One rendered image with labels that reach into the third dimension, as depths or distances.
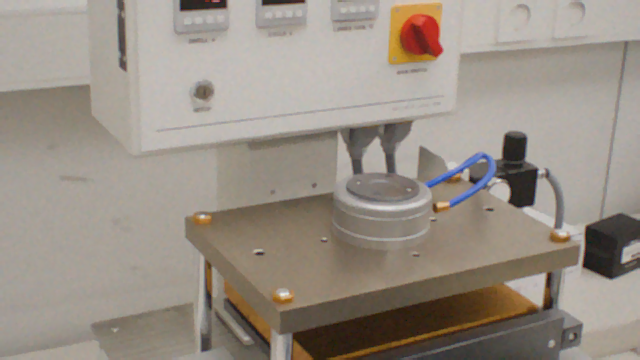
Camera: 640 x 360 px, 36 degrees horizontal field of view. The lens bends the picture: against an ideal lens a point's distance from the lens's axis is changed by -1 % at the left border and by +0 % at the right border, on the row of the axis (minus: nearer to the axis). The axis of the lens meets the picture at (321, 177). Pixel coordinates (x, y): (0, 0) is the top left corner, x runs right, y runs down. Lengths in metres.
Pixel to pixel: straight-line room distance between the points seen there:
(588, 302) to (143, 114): 0.80
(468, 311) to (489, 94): 0.76
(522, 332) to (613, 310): 0.64
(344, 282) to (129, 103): 0.24
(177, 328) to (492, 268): 0.38
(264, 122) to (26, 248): 0.53
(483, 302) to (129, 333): 0.38
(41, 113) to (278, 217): 0.51
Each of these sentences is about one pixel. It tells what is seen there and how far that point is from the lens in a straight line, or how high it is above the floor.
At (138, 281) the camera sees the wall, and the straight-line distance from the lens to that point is 1.37.
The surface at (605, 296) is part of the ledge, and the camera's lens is 1.46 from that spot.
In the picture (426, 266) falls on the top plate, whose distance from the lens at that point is 0.74.
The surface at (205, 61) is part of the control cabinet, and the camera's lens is 0.82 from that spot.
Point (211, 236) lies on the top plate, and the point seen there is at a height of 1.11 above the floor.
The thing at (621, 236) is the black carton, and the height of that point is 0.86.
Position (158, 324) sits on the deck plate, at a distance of 1.02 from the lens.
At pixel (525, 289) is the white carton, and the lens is 1.41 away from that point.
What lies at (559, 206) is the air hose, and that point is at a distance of 1.12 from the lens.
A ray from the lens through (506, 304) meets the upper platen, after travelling 0.81.
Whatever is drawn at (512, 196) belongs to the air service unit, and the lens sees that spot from 1.03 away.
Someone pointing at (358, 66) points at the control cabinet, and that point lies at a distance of 0.89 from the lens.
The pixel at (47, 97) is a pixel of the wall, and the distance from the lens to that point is 1.25.
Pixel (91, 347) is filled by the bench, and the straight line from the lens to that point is 1.35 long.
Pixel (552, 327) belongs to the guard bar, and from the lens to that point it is 0.81.
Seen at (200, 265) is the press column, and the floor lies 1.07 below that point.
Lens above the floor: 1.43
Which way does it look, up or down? 21 degrees down
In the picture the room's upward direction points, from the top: 2 degrees clockwise
